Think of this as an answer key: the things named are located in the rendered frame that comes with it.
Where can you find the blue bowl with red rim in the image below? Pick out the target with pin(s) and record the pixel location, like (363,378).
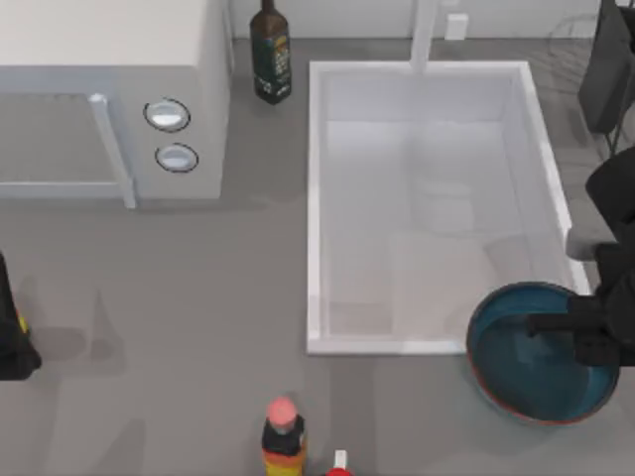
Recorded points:
(516,382)

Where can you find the large microwave knob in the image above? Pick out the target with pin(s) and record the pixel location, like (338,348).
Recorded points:
(166,114)

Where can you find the dark green bottle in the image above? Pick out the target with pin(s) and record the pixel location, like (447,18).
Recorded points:
(270,54)

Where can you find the pink capped black yellow bottle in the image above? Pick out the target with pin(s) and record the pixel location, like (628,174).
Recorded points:
(283,436)

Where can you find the pale microwave oven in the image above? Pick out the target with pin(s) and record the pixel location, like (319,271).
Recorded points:
(164,44)

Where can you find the small microwave knob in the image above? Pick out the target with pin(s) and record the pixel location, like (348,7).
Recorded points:
(176,157)

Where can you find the pale grey rounded box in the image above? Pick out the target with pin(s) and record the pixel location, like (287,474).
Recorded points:
(583,245)

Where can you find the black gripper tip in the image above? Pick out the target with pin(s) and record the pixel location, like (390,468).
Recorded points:
(12,342)

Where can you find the white sink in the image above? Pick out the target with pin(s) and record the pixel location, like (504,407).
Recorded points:
(541,149)

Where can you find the red bottle with white cap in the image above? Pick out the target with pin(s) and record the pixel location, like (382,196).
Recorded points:
(340,468)

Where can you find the white wall socket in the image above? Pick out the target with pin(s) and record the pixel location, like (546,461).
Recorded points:
(456,27)

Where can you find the tall white tap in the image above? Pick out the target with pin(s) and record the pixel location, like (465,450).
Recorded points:
(420,35)

